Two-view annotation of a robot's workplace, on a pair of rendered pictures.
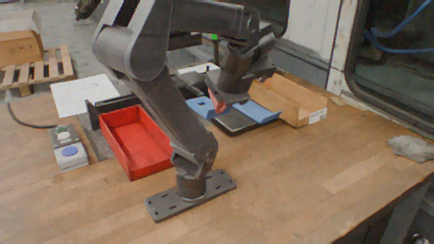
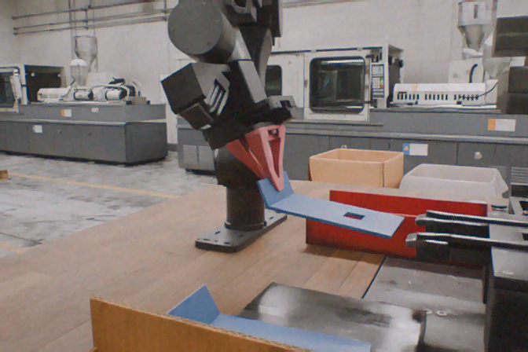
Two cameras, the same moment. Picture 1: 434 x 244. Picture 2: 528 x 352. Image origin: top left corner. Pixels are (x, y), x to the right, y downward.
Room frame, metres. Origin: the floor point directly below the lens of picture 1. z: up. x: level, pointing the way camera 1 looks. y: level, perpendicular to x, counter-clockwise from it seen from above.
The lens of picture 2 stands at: (1.11, -0.29, 1.12)
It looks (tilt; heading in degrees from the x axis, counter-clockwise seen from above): 9 degrees down; 147
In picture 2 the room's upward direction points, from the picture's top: straight up
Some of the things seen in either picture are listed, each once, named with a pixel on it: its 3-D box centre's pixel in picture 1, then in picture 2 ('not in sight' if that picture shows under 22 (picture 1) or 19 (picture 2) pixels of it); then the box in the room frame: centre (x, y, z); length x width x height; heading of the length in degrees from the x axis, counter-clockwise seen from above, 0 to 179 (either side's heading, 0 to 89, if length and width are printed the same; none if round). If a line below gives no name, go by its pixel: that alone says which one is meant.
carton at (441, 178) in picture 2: not in sight; (452, 210); (-0.52, 2.14, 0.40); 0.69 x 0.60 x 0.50; 118
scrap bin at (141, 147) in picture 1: (135, 138); (397, 223); (0.69, 0.21, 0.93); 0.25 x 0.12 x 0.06; 32
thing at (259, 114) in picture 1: (255, 108); (265, 334); (0.85, -0.12, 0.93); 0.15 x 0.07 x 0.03; 35
